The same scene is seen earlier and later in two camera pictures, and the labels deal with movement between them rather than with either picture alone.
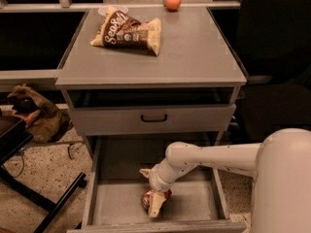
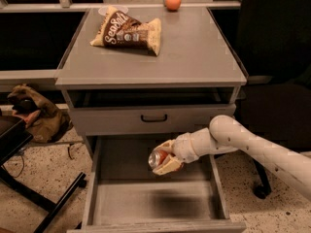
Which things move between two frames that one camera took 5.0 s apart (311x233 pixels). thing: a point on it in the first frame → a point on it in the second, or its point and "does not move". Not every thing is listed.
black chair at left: x=14 y=133 does not move
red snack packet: x=145 y=198 → x=156 y=157
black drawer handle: x=153 y=120 does not move
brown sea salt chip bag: x=119 y=28 does not move
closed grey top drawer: x=153 y=119 does not move
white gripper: x=157 y=180 → x=184 y=149
